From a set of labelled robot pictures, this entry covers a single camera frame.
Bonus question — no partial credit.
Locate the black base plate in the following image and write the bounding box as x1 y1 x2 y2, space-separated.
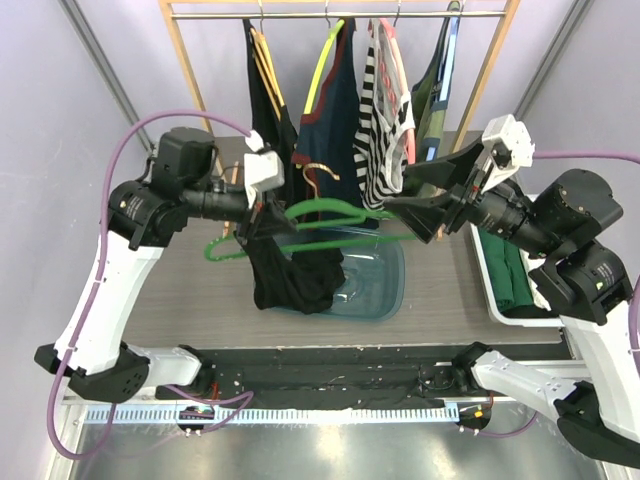
154 342 531 409

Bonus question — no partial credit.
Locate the neon yellow hanger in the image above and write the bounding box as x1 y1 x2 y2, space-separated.
303 19 345 115

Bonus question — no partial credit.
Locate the striped black white tank top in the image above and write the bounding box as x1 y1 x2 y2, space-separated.
353 18 409 211

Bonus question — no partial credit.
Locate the pink hanger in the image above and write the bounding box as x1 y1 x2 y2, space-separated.
378 19 416 165

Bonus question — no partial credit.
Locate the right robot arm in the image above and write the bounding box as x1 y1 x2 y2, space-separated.
385 141 639 468

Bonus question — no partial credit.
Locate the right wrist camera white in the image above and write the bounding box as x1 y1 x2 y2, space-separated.
481 114 535 193

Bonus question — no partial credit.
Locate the green velvet hanger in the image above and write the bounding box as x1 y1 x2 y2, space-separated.
202 197 421 262

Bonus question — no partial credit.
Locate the white slotted cable duct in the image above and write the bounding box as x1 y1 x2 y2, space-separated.
113 403 459 425

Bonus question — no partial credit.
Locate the wooden clothes rack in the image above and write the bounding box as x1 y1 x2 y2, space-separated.
157 0 521 244

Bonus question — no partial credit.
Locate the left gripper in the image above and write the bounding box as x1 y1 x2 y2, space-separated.
185 179 299 245

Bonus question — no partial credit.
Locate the orange yellow hanger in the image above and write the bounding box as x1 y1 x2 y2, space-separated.
219 25 342 241

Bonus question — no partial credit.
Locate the white plastic basket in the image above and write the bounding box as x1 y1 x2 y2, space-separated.
470 225 562 328

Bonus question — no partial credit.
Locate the folded green garment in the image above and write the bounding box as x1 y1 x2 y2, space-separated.
479 230 534 313

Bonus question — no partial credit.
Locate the blue plastic tub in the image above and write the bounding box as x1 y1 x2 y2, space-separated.
270 227 405 322

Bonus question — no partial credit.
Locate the folded white garment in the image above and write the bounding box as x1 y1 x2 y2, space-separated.
520 250 551 311

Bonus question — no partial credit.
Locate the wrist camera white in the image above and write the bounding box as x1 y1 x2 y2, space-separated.
244 130 285 194
481 114 535 193

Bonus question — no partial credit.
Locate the olive green tank top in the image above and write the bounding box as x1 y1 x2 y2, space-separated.
411 17 459 165

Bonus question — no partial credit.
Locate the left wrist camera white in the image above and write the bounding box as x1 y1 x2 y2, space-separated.
244 130 285 194

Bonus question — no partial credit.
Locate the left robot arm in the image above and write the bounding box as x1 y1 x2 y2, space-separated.
34 127 295 404

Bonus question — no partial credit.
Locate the navy maroon tank top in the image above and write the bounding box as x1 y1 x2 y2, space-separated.
289 18 363 207

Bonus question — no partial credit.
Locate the light blue hanger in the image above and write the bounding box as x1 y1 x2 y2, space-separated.
421 16 460 161

